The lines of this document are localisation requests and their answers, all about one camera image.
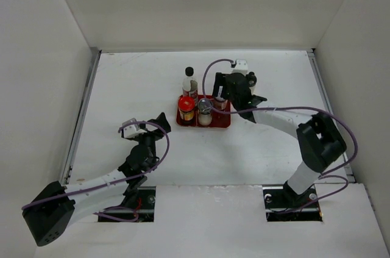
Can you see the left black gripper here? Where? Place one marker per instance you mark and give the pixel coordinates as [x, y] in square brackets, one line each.
[161, 121]

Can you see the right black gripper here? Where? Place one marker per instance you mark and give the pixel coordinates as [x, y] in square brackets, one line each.
[220, 80]

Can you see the jar with white lid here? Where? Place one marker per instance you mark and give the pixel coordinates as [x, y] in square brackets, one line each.
[220, 103]

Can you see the red lid sauce jar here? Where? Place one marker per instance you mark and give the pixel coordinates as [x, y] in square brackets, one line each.
[186, 107]

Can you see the clear lid white shaker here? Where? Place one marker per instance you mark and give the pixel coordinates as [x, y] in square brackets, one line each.
[204, 112]

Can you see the soy sauce glass bottle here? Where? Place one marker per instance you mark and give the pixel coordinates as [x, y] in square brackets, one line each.
[190, 85]

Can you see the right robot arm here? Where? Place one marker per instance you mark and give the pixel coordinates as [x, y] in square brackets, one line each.
[319, 140]

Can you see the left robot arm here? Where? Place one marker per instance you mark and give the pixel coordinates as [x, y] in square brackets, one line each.
[58, 206]

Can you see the white powder shaker black cap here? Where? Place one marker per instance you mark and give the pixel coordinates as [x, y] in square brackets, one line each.
[252, 81]

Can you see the red rectangular tray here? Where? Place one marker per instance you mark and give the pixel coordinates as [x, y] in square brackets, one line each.
[219, 120]

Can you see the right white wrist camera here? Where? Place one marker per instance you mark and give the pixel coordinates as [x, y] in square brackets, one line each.
[239, 66]

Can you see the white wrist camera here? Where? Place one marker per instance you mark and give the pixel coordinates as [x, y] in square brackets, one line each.
[130, 129]
[239, 66]

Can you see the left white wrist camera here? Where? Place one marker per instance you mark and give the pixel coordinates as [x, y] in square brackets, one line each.
[130, 129]

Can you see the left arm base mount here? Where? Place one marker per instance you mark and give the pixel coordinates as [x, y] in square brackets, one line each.
[139, 207]

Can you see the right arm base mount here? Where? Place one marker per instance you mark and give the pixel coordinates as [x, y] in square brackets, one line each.
[281, 207]

